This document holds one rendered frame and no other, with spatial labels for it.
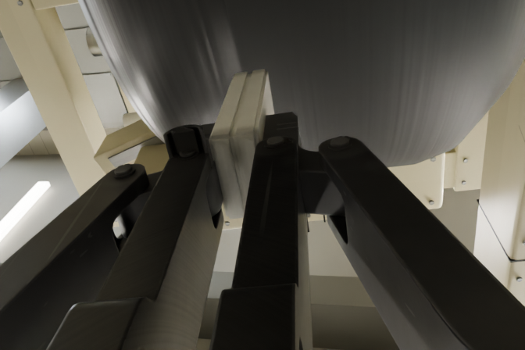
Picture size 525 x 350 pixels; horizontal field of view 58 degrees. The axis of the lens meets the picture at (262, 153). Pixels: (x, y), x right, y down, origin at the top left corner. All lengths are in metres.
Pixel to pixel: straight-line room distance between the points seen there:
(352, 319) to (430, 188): 1.90
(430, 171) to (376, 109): 0.61
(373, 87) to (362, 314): 2.47
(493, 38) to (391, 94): 0.07
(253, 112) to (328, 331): 2.76
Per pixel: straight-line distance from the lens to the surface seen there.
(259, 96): 0.17
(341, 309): 2.73
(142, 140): 1.05
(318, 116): 0.32
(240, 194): 0.15
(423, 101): 0.33
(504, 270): 0.76
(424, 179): 0.94
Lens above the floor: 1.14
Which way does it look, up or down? 33 degrees up
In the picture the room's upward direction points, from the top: 169 degrees clockwise
